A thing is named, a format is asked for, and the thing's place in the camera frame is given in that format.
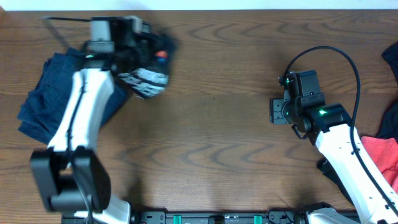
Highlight black printed cycling jersey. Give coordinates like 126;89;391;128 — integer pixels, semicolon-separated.
118;33;176;99

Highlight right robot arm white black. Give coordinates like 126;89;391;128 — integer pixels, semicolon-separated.
270;98;397;223

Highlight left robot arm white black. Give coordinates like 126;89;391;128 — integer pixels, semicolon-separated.
30;34;175;223

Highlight black garment in pile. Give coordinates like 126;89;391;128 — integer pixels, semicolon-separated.
317;157;353;205

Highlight black garment at right edge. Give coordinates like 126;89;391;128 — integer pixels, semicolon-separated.
376;42;398;139

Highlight red garment in pile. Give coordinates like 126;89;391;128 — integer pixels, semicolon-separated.
361;136;398;192

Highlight folded navy blue shirt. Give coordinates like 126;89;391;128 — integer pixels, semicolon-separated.
18;49;127;151

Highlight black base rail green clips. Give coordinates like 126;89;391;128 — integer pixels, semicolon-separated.
60;205;361;224

